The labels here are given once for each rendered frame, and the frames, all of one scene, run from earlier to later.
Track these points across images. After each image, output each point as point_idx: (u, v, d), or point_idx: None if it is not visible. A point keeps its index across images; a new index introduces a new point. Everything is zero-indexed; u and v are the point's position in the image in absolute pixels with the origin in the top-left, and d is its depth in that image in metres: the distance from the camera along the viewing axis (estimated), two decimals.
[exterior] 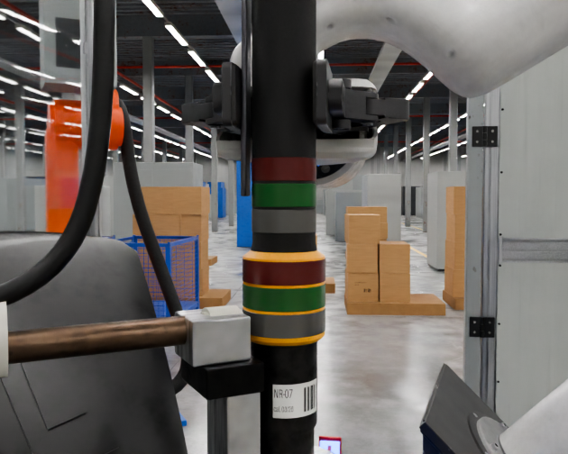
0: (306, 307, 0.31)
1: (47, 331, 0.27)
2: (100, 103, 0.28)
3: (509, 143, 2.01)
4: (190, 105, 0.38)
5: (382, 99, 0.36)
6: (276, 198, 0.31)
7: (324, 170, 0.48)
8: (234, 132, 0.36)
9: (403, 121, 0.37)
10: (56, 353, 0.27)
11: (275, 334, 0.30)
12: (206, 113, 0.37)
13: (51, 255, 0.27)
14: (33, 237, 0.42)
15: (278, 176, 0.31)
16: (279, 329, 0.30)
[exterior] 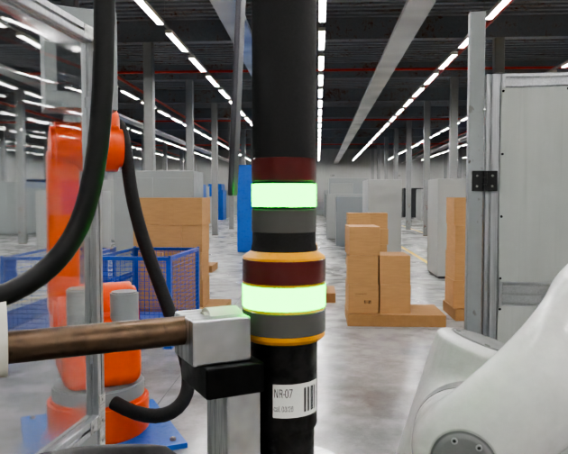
0: (306, 307, 0.31)
1: (47, 331, 0.27)
2: (100, 103, 0.28)
3: (509, 187, 2.02)
4: None
5: None
6: (276, 198, 0.31)
7: None
8: None
9: None
10: (56, 353, 0.27)
11: (275, 334, 0.30)
12: None
13: (51, 255, 0.27)
14: (88, 453, 0.46)
15: (278, 176, 0.31)
16: (279, 329, 0.30)
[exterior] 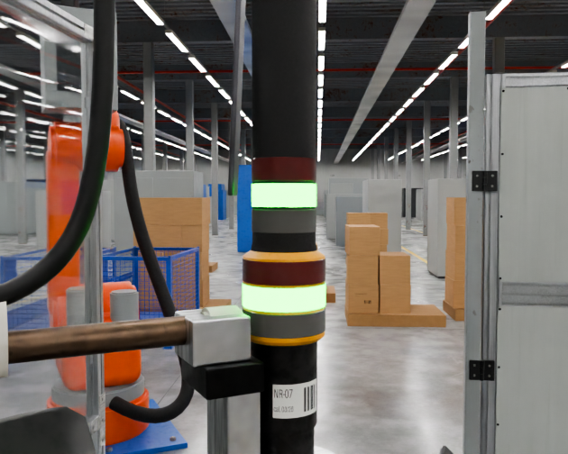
0: (306, 307, 0.31)
1: (47, 331, 0.27)
2: (100, 103, 0.28)
3: (509, 187, 2.02)
4: None
5: None
6: (276, 198, 0.31)
7: None
8: None
9: None
10: (56, 353, 0.27)
11: (275, 334, 0.30)
12: None
13: (51, 255, 0.27)
14: None
15: (278, 176, 0.31)
16: (279, 329, 0.30)
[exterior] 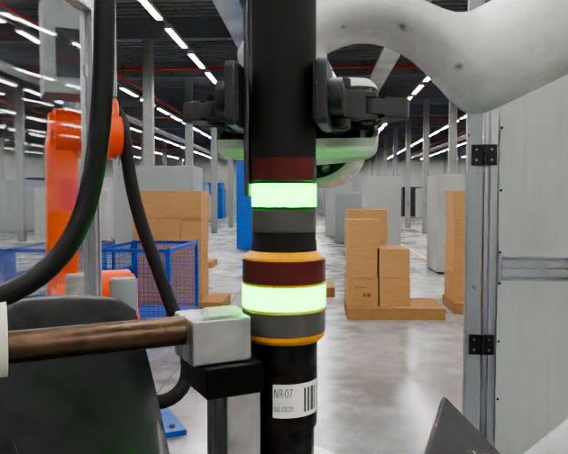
0: (306, 307, 0.31)
1: (47, 331, 0.27)
2: (100, 103, 0.28)
3: (509, 161, 2.02)
4: (192, 104, 0.37)
5: (382, 98, 0.36)
6: (276, 198, 0.31)
7: (324, 169, 0.48)
8: (236, 131, 0.36)
9: (403, 120, 0.37)
10: (56, 353, 0.27)
11: (275, 334, 0.30)
12: (207, 113, 0.37)
13: (51, 255, 0.27)
14: None
15: (278, 176, 0.31)
16: (279, 329, 0.30)
